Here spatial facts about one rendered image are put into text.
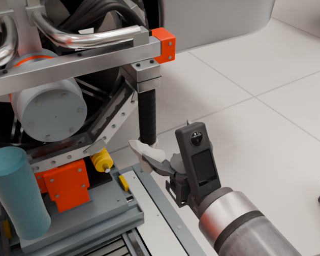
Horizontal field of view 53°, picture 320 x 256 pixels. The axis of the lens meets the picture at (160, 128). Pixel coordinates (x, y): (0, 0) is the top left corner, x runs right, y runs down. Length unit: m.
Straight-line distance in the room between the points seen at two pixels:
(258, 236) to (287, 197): 1.22
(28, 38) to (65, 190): 0.46
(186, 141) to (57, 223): 0.86
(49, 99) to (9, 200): 0.28
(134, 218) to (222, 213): 0.86
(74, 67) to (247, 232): 0.37
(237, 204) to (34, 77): 0.37
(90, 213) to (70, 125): 0.63
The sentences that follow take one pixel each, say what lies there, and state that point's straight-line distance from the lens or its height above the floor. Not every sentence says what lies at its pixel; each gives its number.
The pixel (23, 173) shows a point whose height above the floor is 0.71.
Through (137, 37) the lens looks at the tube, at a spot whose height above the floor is 1.00.
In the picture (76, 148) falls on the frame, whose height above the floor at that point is 0.62.
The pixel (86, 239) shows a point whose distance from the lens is 1.28.
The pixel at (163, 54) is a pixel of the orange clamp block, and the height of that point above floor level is 0.84.
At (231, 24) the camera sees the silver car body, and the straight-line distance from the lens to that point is 1.18.
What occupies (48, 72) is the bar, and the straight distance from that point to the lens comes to 0.56.
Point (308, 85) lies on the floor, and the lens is 2.56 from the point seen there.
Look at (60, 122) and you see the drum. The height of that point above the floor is 0.83.
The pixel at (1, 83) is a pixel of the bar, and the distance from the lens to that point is 0.55.
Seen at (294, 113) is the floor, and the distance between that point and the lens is 2.22.
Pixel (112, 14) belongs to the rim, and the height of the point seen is 0.94.
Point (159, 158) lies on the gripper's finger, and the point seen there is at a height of 0.84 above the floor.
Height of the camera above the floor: 1.23
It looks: 40 degrees down
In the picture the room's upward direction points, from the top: straight up
